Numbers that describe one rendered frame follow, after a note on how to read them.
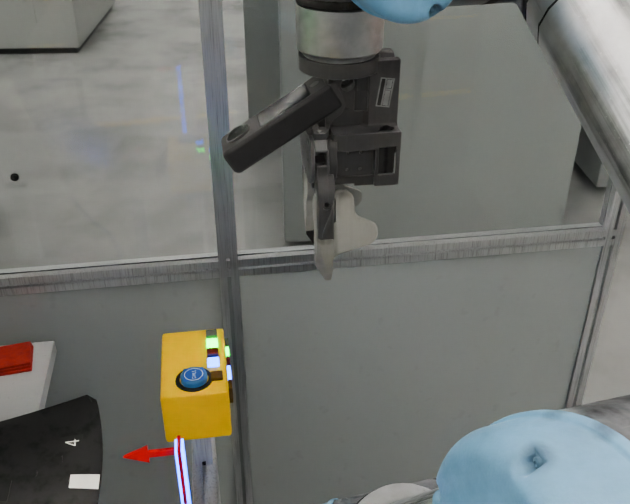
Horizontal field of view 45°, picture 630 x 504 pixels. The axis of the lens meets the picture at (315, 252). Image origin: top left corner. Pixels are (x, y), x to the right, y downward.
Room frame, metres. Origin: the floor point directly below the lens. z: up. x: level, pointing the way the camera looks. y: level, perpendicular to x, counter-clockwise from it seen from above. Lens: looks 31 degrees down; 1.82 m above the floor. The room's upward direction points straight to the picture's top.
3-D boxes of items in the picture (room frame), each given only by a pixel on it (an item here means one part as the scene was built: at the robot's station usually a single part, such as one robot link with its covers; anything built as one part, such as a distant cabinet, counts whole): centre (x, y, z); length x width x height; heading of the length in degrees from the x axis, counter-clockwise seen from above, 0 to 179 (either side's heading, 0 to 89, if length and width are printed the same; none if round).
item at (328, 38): (0.65, -0.02, 1.65); 0.08 x 0.08 x 0.05
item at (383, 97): (0.65, -0.03, 1.57); 0.09 x 0.08 x 0.12; 99
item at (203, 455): (0.92, 0.19, 0.92); 0.03 x 0.03 x 0.12; 9
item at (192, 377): (0.87, 0.18, 1.08); 0.04 x 0.04 x 0.02
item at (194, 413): (0.92, 0.19, 1.02); 0.16 x 0.10 x 0.11; 9
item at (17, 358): (1.17, 0.60, 0.87); 0.08 x 0.08 x 0.02; 15
